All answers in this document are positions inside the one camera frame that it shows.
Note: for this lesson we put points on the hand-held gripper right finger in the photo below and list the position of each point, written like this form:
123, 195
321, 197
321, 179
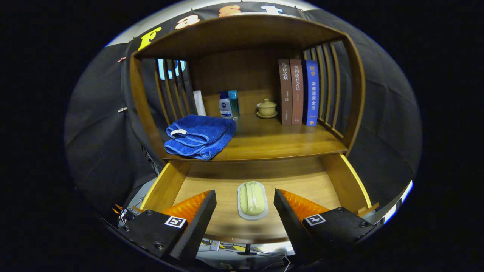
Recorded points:
293, 226

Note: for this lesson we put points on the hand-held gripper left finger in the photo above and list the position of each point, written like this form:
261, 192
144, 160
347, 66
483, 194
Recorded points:
194, 226

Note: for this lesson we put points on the wooden drawer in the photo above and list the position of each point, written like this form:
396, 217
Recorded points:
302, 181

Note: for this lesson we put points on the green soap bar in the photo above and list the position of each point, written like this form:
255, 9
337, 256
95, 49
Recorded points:
252, 198

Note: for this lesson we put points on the black drawer knob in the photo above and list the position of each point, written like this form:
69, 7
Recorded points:
247, 249

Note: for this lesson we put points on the wooden countertop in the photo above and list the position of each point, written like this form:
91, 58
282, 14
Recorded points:
272, 139

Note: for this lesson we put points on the wooden cabinet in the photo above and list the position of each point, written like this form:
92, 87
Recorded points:
242, 71

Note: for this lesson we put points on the blue folded towel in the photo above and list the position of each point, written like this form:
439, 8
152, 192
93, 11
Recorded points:
200, 136

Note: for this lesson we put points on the beige saucer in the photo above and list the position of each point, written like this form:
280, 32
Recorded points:
267, 116

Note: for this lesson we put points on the white bottle with blue cap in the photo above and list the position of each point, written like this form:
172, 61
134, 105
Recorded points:
225, 107

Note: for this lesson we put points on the white tube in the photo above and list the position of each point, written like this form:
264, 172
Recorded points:
199, 104

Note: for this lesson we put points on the beige lidded tea cup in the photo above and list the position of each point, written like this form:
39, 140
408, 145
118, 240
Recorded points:
267, 106

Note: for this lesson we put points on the teal bottle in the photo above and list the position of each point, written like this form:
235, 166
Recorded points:
234, 104

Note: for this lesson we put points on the reddish brown book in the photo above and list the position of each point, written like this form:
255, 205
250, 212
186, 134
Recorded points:
297, 94

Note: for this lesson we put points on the dark brown book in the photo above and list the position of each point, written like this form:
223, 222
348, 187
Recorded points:
285, 94

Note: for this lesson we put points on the blue book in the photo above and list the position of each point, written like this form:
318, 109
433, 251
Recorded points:
312, 94

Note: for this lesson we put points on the black backdrop cloth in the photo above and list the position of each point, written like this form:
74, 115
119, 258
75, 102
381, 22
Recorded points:
378, 113

